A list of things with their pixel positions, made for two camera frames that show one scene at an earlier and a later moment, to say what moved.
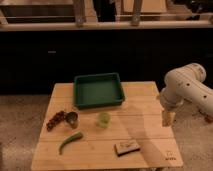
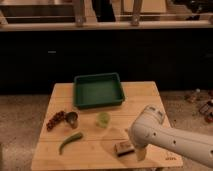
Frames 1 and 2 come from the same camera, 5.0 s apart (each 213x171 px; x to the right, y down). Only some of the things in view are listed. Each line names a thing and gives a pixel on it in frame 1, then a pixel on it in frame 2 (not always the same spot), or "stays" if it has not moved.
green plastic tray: [97, 90] stays
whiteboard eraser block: [126, 148] stays
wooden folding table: [129, 134] stays
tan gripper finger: [167, 118] to [141, 153]
